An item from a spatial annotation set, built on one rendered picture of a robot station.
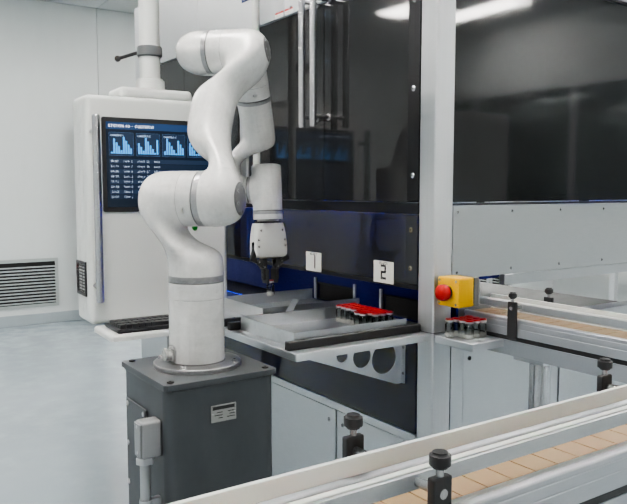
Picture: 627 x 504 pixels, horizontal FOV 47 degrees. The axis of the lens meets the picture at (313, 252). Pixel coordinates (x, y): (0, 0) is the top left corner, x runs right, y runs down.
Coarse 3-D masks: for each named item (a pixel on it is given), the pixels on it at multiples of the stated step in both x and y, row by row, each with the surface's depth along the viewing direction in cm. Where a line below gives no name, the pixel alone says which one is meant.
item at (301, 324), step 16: (256, 320) 187; (272, 320) 190; (288, 320) 193; (304, 320) 196; (320, 320) 198; (400, 320) 181; (272, 336) 172; (288, 336) 166; (304, 336) 165; (320, 336) 168
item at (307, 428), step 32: (160, 352) 332; (480, 352) 190; (288, 384) 238; (480, 384) 191; (512, 384) 198; (576, 384) 215; (288, 416) 240; (320, 416) 223; (480, 416) 192; (288, 448) 241; (320, 448) 224
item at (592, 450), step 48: (480, 432) 83; (528, 432) 92; (576, 432) 83; (624, 432) 92; (288, 480) 69; (336, 480) 72; (384, 480) 67; (432, 480) 66; (480, 480) 77; (528, 480) 76; (576, 480) 80; (624, 480) 85
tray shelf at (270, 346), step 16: (240, 336) 180; (256, 336) 177; (400, 336) 177; (416, 336) 178; (272, 352) 167; (288, 352) 161; (304, 352) 160; (320, 352) 162; (336, 352) 165; (352, 352) 167
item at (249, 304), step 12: (228, 300) 215; (240, 300) 223; (252, 300) 225; (264, 300) 228; (276, 300) 230; (288, 300) 233; (300, 300) 233; (312, 300) 233; (336, 300) 212; (348, 300) 215; (240, 312) 209; (252, 312) 203; (264, 312) 198; (276, 312) 201
